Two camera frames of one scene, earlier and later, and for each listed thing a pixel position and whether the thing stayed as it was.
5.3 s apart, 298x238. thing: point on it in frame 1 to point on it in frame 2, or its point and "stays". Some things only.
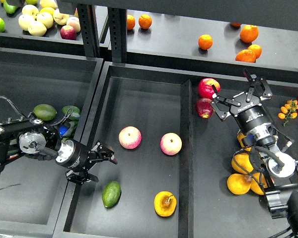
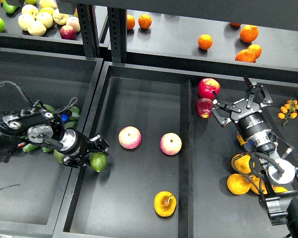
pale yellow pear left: x=24 y=20 stays
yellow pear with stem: x=165 y=203 stays
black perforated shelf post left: x=88 y=16 stays
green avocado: x=111 y=194 to x=98 y=160
